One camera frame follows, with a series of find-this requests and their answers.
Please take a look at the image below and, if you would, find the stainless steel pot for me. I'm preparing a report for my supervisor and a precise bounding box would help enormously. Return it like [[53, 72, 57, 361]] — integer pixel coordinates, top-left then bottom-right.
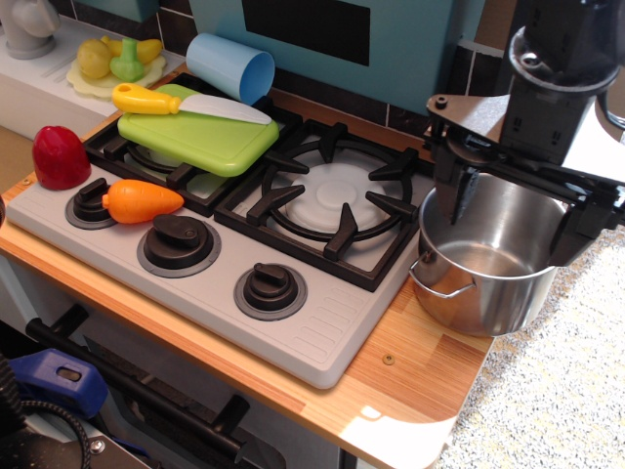
[[409, 174, 565, 336]]

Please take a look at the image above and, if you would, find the yellow handled toy knife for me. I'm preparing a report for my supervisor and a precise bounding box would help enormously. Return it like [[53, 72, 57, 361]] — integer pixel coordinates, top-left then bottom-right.
[[111, 83, 272, 125]]

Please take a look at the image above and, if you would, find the yellow toy banana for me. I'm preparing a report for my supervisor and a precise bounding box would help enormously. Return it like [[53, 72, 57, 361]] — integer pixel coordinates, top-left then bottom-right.
[[101, 36, 163, 64]]

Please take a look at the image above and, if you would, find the black burner grate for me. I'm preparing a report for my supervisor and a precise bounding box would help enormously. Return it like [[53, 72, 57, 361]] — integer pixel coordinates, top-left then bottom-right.
[[215, 120, 434, 291], [82, 72, 304, 219]]

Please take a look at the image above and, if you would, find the black oven door handle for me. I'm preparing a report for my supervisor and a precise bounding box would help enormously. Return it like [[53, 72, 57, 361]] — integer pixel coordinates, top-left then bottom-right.
[[25, 305, 250, 464]]

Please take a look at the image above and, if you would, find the green plastic cutting board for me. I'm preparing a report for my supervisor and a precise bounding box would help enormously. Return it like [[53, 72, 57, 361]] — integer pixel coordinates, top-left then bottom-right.
[[117, 112, 279, 177]]

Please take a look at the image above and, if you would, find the black right burner grate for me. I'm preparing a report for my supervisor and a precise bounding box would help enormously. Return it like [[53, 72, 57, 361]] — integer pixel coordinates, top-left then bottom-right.
[[215, 120, 434, 291]]

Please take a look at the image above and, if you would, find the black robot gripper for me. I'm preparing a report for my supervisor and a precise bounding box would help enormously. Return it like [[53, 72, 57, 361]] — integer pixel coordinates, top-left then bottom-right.
[[427, 85, 624, 267]]

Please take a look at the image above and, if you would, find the light blue plastic cup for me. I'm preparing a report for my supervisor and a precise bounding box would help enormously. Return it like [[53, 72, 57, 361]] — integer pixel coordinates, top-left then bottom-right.
[[186, 33, 275, 106]]

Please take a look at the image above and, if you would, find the green toy broccoli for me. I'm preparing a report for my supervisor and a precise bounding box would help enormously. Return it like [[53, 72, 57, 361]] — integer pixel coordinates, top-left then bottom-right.
[[109, 38, 145, 83]]

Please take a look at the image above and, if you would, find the pale yellow toy plate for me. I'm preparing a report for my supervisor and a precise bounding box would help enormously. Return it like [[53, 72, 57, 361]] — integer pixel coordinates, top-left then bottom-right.
[[66, 55, 167, 100]]

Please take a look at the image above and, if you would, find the teal range hood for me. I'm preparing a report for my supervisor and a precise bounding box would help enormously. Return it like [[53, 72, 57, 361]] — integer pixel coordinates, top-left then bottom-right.
[[189, 1, 484, 113]]

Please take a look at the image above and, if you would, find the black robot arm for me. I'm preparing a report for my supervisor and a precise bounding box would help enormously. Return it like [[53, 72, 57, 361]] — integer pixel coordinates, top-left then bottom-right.
[[427, 1, 624, 267]]

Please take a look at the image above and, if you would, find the black middle stove knob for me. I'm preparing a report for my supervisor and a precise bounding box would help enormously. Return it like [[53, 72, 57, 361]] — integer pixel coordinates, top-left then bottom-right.
[[137, 214, 222, 278]]

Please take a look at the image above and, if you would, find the orange toy carrot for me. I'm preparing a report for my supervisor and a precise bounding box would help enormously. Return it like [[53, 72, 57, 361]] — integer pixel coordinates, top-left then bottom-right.
[[102, 179, 185, 224]]

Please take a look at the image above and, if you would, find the black right stove knob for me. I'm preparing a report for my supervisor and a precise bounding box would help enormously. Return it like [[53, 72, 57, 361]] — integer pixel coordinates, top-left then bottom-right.
[[233, 263, 308, 321]]

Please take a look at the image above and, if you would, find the black left stove knob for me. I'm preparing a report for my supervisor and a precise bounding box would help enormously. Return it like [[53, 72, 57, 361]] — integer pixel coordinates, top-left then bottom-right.
[[65, 178, 116, 231]]

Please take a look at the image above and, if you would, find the grey toy stove top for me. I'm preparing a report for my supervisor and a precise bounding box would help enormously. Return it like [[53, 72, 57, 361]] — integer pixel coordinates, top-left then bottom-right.
[[7, 162, 417, 389]]

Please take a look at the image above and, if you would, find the black stove knob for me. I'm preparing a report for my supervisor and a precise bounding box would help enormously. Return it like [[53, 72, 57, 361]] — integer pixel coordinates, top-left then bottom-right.
[[65, 178, 116, 231], [233, 263, 308, 321], [137, 214, 222, 278]]

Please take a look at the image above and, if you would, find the black left burner grate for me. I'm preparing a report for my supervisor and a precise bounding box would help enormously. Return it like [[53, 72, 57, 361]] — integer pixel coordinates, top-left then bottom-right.
[[82, 72, 304, 219]]

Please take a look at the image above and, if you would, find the white toy sink counter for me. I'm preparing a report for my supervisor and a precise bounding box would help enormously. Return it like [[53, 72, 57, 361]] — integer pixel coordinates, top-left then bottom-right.
[[0, 14, 187, 143]]

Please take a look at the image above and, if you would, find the yellow toy potato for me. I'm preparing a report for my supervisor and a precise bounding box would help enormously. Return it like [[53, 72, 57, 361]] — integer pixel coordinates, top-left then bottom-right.
[[76, 39, 112, 79]]

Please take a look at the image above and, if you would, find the grey toy faucet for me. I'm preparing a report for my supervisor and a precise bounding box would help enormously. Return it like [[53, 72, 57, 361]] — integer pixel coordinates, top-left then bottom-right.
[[1, 0, 61, 60]]

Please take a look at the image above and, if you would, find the black braided cable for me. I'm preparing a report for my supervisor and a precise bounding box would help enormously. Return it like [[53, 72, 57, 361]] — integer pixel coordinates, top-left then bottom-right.
[[0, 351, 94, 469]]

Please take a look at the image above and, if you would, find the red toy pepper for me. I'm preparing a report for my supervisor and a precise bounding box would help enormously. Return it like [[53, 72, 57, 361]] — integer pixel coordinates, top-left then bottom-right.
[[32, 126, 92, 191]]

